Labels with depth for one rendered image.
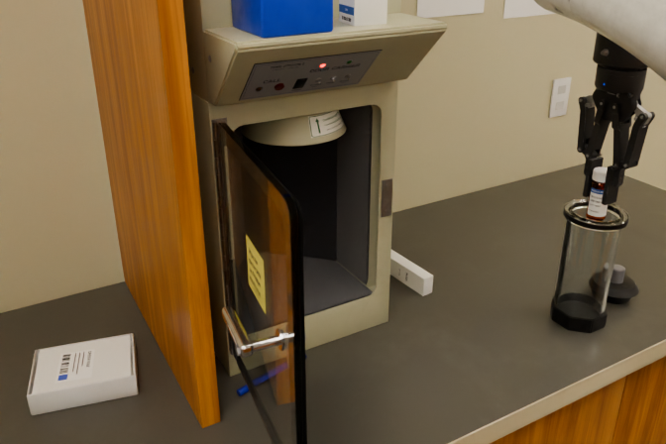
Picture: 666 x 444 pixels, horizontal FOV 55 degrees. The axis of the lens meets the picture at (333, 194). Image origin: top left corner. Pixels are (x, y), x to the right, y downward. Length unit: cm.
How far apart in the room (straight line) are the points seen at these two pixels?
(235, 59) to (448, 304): 72
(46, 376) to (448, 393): 64
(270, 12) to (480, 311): 75
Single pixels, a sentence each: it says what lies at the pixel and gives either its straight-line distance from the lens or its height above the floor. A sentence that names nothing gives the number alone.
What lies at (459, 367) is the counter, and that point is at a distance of 115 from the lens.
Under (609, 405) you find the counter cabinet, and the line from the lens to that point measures 137.
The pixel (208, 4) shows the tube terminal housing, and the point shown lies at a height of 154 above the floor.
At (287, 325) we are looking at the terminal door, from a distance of 71.
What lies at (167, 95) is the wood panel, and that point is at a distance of 79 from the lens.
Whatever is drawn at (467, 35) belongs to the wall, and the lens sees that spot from 171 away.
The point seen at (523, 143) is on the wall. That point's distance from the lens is 196.
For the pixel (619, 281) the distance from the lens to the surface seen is 140.
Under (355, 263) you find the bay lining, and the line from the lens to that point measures 122.
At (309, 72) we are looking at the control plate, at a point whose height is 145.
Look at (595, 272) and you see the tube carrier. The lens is 123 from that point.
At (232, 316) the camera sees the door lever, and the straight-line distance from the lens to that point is 79.
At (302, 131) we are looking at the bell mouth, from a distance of 101.
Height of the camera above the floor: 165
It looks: 23 degrees down
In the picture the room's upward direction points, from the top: straight up
